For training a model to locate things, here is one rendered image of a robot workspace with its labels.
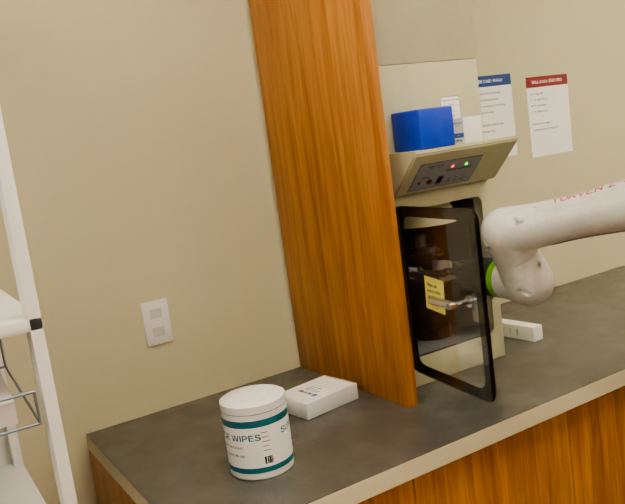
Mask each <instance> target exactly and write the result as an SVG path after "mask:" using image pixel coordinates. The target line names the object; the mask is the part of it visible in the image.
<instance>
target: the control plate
mask: <svg viewBox="0 0 625 504"><path fill-rule="evenodd" d="M483 155H484V154H482V155H477V156H471V157H465V158H459V159H453V160H447V161H441V162H436V163H430V164H424V165H421V166H420V168H419V170H418V172H417V174H416V176H415V178H414V180H413V182H412V184H411V186H410V188H409V190H408V192H412V191H418V190H423V189H428V188H433V187H438V186H444V185H449V184H454V183H459V182H464V181H469V179H470V177H471V176H472V174H473V172H474V171H475V169H476V167H477V165H478V164H479V162H480V160H481V159H482V157H483ZM466 162H468V164H467V165H464V164H465V163H466ZM453 164H455V166H454V167H453V168H451V166H452V165H453ZM464 173H466V174H465V175H466V176H462V175H463V174H464ZM443 175H444V177H443V179H442V181H441V182H440V183H437V184H435V183H436V181H437V179H438V177H439V176H443ZM455 175H458V178H457V177H455ZM448 176H451V177H450V178H451V179H447V178H448ZM430 179H431V180H432V182H431V183H430V184H427V183H426V182H427V181H428V180H430ZM418 182H421V184H420V185H417V183H418Z"/></svg>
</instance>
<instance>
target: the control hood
mask: <svg viewBox="0 0 625 504"><path fill-rule="evenodd" d="M517 140H518V137H517V136H507V137H497V138H488V139H483V140H482V141H475V142H469V143H459V144H455V145H452V146H446V147H440V148H433V149H427V150H420V151H409V152H398V153H391V154H389V159H390V168H391V176H392V185H393V193H394V197H399V196H404V195H409V194H414V193H419V192H425V191H430V190H435V189H440V188H445V187H450V186H455V185H461V184H466V183H471V182H476V181H481V180H486V179H491V178H494V177H495V176H496V175H497V173H498V171H499V170H500V168H501V166H502V165H503V163H504V162H505V160H506V158H507V157H508V155H509V153H510V152H511V150H512V149H513V147H514V145H515V144H516V142H517ZM482 154H484V155H483V157H482V159H481V160H480V162H479V164H478V165H477V167H476V169H475V171H474V172H473V174H472V176H471V177H470V179H469V181H464V182H459V183H454V184H449V185H444V186H438V187H433V188H428V189H423V190H418V191H412V192H408V190H409V188H410V186H411V184H412V182H413V180H414V178H415V176H416V174H417V172H418V170H419V168H420V166H421V165H424V164H430V163H436V162H441V161H447V160H453V159H459V158H465V157H471V156H477V155H482Z"/></svg>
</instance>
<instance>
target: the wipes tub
mask: <svg viewBox="0 0 625 504"><path fill-rule="evenodd" d="M219 405H220V411H221V418H222V424H223V430H224V436H225V442H226V448H227V454H228V460H229V466H230V470H231V473H232V475H233V476H235V477H237V478H239V479H242V480H249V481H257V480H264V479H269V478H273V477H276V476H278V475H281V474H282V473H284V472H286V471H287V470H288V469H290V468H291V466H292V465H293V463H294V452H293V445H292V438H291V431H290V423H289V416H288V409H287V403H286V396H285V390H284V389H283V388H282V387H280V386H277V385H271V384H258V385H250V386H245V387H241V388H238V389H235V390H233V391H230V392H228V393H227V394H225V395H224V396H222V397H221V398H220V400H219Z"/></svg>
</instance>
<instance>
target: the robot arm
mask: <svg viewBox="0 0 625 504"><path fill-rule="evenodd" d="M619 232H625V178H623V179H620V180H617V181H615V182H612V183H609V184H605V185H602V186H599V187H596V188H593V189H589V190H586V191H582V192H578V193H575V194H571V195H567V196H563V197H558V198H554V199H549V200H545V201H540V202H537V203H530V204H524V205H516V206H508V207H501V208H497V209H495V210H493V211H491V212H490V213H489V214H488V215H487V216H486V217H485V218H484V220H483V222H482V224H481V228H480V236H481V240H482V243H483V245H484V246H485V248H486V249H487V250H485V252H486V255H485V256H483V265H484V275H485V285H486V295H487V296H490V297H491V299H494V297H498V298H505V299H509V300H511V301H514V302H516V303H518V304H520V305H524V306H534V305H538V304H541V303H543V302H544V301H546V300H547V299H548V298H549V297H550V295H551V294H552V292H553V290H554V286H555V276H554V273H553V271H552V269H551V267H550V265H549V264H548V262H547V260H546V259H545V257H544V255H543V253H542V252H541V250H540V248H541V247H545V246H548V245H551V246H552V245H555V244H560V243H564V242H568V241H573V240H577V239H582V238H588V237H593V236H599V235H605V234H612V233H619Z"/></svg>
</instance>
